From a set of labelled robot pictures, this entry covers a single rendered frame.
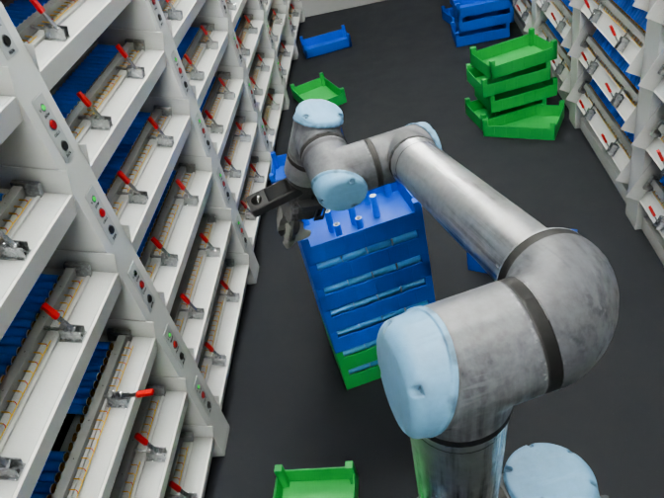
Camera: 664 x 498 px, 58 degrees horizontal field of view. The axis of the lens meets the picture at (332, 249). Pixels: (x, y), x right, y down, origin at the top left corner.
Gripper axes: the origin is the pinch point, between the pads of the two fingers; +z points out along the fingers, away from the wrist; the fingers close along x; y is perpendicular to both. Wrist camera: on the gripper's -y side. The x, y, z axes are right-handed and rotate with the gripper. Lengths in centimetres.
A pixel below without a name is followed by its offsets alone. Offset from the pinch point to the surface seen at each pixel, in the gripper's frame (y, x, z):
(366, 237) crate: 20.0, -4.3, 0.3
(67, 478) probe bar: -52, -36, 10
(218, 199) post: 3, 51, 40
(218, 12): 23, 125, 19
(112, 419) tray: -43, -25, 14
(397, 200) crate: 35.2, 6.9, 2.2
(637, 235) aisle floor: 124, -10, 21
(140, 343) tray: -33.9, -8.0, 17.7
